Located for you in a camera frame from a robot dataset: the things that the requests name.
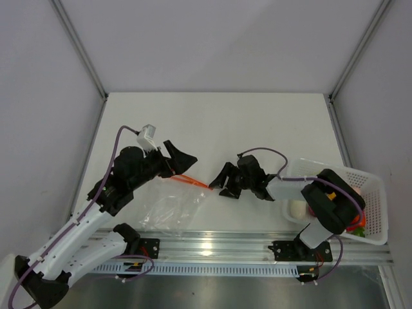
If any aluminium mounting rail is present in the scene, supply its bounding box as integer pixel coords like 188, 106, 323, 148
140, 231, 394, 266

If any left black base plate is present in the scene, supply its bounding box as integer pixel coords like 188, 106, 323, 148
135, 238, 160, 259

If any white perforated plastic basket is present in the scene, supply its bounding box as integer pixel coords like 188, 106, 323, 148
281, 158, 388, 245

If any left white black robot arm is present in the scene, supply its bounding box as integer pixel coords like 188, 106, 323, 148
12, 140, 198, 308

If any red bell pepper toy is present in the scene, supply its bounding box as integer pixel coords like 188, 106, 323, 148
346, 212, 366, 232

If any white daikon radish toy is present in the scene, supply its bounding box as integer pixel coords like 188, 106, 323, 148
289, 200, 306, 220

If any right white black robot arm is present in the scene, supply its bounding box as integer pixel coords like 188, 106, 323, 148
209, 155, 366, 262

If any purple onion toy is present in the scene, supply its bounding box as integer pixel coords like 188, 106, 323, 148
307, 206, 316, 217

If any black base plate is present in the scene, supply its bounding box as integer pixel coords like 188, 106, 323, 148
135, 238, 160, 259
268, 240, 333, 262

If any left aluminium frame post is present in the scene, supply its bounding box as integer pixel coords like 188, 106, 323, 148
49, 0, 108, 101

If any white slotted cable duct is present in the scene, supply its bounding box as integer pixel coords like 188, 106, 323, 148
91, 262, 299, 278

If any clear orange zip top bag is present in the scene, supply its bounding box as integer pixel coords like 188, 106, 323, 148
138, 175, 212, 236

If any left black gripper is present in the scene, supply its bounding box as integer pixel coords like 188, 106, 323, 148
129, 140, 197, 191

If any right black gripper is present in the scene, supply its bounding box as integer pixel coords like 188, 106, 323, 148
209, 162, 254, 199

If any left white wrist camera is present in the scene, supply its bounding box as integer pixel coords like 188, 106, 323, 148
136, 124, 157, 153

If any aluminium frame post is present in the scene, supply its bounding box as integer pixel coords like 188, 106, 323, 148
327, 0, 393, 100
49, 0, 108, 101

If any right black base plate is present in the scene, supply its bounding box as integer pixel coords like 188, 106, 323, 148
268, 240, 333, 262

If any right aluminium frame post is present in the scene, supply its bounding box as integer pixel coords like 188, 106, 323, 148
327, 0, 393, 100

